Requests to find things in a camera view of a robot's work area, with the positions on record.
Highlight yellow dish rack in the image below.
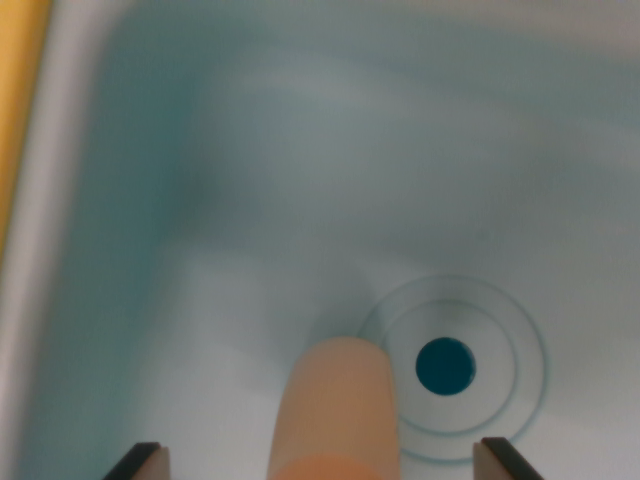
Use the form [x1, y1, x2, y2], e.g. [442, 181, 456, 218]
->
[0, 0, 54, 261]

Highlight light blue toy sink unit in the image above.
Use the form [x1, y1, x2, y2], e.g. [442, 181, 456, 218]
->
[0, 0, 640, 480]

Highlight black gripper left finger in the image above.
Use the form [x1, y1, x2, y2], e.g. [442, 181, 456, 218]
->
[102, 442, 171, 480]

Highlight cream detergent bottle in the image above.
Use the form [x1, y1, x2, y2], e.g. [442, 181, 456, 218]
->
[267, 336, 401, 480]

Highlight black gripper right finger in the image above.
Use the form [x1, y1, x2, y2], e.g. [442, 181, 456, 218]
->
[472, 438, 544, 480]

